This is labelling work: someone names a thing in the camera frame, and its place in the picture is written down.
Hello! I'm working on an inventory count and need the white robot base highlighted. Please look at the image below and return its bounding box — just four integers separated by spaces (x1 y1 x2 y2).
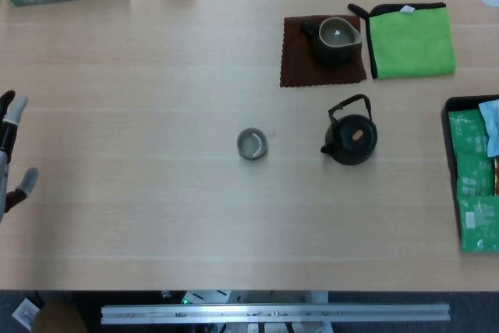
161 289 331 305

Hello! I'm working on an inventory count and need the small dark ceramic teacup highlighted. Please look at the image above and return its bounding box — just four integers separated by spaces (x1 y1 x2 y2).
236 127 270 161

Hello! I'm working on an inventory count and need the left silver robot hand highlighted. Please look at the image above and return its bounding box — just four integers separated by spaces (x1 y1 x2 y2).
0 90 40 225

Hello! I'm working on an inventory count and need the green tea packet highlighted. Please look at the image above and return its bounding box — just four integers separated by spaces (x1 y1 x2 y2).
447 109 491 159
455 151 496 198
456 193 499 253

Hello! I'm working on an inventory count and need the green microfiber cloth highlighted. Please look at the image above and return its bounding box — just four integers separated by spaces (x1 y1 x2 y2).
347 2 457 80

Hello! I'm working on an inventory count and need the black plastic tray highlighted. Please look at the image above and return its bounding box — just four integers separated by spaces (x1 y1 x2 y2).
441 94 499 250

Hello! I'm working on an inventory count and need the dark ceramic pitcher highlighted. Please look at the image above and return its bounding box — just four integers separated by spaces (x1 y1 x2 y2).
299 16 363 69

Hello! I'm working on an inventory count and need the aluminium profile rail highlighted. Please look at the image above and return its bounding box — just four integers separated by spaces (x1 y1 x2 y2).
100 302 451 325

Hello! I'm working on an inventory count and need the blue wet wipes pack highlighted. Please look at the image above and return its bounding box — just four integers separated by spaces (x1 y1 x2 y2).
477 99 499 158

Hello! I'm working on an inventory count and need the brown tea cloth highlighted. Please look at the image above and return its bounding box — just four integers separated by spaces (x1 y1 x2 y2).
278 14 368 88

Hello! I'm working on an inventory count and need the black teapot with handle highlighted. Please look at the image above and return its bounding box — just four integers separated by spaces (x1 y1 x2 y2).
320 94 378 166

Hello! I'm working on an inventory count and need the white floor socket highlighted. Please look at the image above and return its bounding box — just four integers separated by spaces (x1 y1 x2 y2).
11 297 41 330

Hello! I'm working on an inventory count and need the brown round stool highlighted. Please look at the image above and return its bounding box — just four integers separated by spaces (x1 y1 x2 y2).
31 300 90 333

